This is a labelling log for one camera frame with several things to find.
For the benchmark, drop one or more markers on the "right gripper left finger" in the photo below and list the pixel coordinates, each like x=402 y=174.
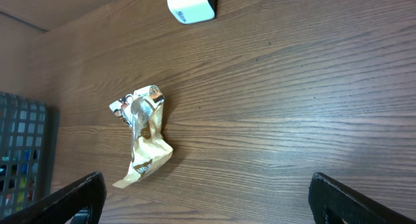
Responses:
x=79 y=202

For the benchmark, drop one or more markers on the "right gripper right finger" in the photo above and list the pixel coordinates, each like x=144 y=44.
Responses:
x=333 y=202

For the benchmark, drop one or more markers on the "white barcode scanner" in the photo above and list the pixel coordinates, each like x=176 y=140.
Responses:
x=192 y=11

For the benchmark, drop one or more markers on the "grey plastic mesh basket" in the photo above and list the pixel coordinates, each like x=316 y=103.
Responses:
x=28 y=136

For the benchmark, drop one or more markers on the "beige brown snack packet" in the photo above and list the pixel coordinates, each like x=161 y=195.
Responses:
x=142 y=111

